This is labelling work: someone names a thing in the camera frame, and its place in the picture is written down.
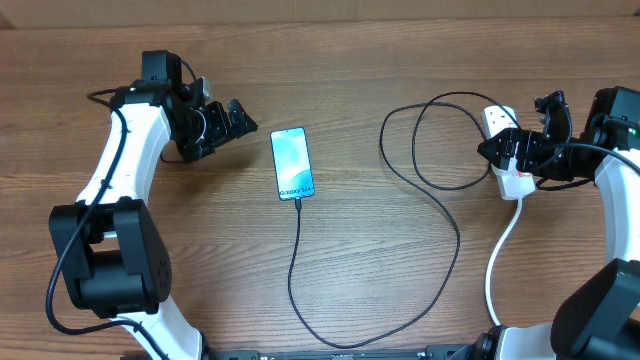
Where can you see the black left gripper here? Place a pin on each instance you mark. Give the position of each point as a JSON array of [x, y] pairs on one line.
[[221, 130]]

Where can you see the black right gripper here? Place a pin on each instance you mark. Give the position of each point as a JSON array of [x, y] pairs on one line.
[[526, 141]]

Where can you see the white power strip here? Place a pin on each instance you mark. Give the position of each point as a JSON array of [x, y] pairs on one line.
[[513, 185]]

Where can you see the Samsung Galaxy smartphone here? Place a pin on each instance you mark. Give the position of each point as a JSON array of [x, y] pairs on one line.
[[292, 164]]

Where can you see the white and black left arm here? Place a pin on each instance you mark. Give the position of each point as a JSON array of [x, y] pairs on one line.
[[113, 268]]

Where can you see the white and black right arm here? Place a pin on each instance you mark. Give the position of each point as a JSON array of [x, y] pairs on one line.
[[596, 321]]

